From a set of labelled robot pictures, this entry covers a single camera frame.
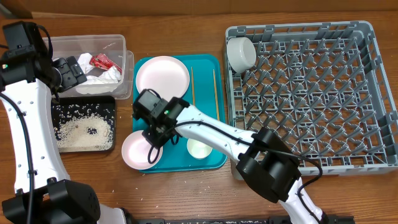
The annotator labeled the white napkin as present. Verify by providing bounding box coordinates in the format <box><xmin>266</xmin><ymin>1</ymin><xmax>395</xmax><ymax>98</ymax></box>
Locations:
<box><xmin>76</xmin><ymin>66</ymin><xmax>121</xmax><ymax>95</ymax></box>
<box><xmin>77</xmin><ymin>53</ymin><xmax>94</xmax><ymax>75</ymax></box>

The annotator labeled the white bowl with rice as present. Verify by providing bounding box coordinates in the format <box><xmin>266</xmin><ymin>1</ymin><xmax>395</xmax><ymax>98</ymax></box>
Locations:
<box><xmin>226</xmin><ymin>37</ymin><xmax>257</xmax><ymax>73</ymax></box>

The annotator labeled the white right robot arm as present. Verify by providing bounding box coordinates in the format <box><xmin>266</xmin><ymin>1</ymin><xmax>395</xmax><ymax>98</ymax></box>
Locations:
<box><xmin>133</xmin><ymin>89</ymin><xmax>328</xmax><ymax>223</ymax></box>

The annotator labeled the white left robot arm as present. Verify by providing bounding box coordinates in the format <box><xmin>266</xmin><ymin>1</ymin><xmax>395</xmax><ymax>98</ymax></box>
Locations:
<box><xmin>1</xmin><ymin>21</ymin><xmax>134</xmax><ymax>224</ymax></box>

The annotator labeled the clear plastic waste bin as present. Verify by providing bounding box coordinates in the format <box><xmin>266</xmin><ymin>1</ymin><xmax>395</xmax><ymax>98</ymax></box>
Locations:
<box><xmin>51</xmin><ymin>34</ymin><xmax>134</xmax><ymax>100</ymax></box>

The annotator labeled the black food waste tray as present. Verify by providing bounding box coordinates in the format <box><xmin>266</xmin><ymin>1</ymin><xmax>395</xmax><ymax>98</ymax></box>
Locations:
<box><xmin>51</xmin><ymin>95</ymin><xmax>117</xmax><ymax>153</ymax></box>

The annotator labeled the grey dishwasher rack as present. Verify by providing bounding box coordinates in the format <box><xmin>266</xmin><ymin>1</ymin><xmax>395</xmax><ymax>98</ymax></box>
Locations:
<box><xmin>224</xmin><ymin>21</ymin><xmax>397</xmax><ymax>175</ymax></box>

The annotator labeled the red snack wrapper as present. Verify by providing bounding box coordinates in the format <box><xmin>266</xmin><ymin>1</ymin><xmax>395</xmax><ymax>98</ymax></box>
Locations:
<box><xmin>89</xmin><ymin>54</ymin><xmax>122</xmax><ymax>73</ymax></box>

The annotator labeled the large white plate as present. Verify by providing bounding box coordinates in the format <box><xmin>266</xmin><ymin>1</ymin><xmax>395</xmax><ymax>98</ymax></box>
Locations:
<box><xmin>135</xmin><ymin>56</ymin><xmax>190</xmax><ymax>101</ymax></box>

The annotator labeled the teal serving tray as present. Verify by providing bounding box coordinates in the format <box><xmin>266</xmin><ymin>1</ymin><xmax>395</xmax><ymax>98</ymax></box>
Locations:
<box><xmin>133</xmin><ymin>54</ymin><xmax>227</xmax><ymax>173</ymax></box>

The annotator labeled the small white cup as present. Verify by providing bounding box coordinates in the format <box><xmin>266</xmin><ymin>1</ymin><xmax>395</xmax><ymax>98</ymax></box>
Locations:
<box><xmin>187</xmin><ymin>139</ymin><xmax>213</xmax><ymax>160</ymax></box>

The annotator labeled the left wooden chopstick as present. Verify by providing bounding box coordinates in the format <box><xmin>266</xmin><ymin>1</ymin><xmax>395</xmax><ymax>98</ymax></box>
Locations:
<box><xmin>191</xmin><ymin>67</ymin><xmax>196</xmax><ymax>105</ymax></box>

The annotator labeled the wooden chopstick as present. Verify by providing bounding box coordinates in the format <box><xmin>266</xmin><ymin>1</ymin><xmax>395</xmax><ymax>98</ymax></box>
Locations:
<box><xmin>213</xmin><ymin>69</ymin><xmax>220</xmax><ymax>121</ymax></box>
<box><xmin>191</xmin><ymin>67</ymin><xmax>196</xmax><ymax>105</ymax></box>

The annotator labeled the pile of rice grains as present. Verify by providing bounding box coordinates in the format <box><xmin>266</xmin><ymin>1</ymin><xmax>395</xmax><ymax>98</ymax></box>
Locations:
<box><xmin>53</xmin><ymin>104</ymin><xmax>115</xmax><ymax>152</ymax></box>

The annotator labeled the right wooden chopstick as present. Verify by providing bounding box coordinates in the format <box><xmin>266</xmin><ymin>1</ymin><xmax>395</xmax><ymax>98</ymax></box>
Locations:
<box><xmin>213</xmin><ymin>69</ymin><xmax>220</xmax><ymax>121</ymax></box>

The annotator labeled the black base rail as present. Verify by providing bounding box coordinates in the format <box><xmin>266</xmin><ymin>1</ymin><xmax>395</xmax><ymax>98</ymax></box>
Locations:
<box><xmin>128</xmin><ymin>215</ymin><xmax>355</xmax><ymax>224</ymax></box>

